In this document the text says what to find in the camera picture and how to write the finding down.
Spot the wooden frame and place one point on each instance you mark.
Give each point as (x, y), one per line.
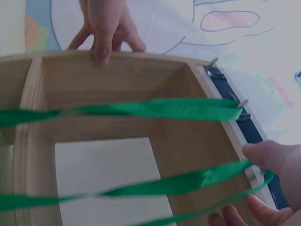
(117, 77)

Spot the person's left hand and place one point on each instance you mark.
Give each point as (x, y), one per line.
(110, 21)

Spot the dark blue strip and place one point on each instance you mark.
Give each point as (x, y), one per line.
(250, 131)

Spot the small blue object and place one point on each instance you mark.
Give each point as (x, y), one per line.
(298, 76)

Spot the person's right hand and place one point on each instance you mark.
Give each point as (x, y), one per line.
(287, 169)

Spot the metal peg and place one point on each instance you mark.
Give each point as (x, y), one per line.
(254, 176)
(212, 62)
(243, 103)

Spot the green ribbon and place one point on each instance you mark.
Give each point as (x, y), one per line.
(164, 109)

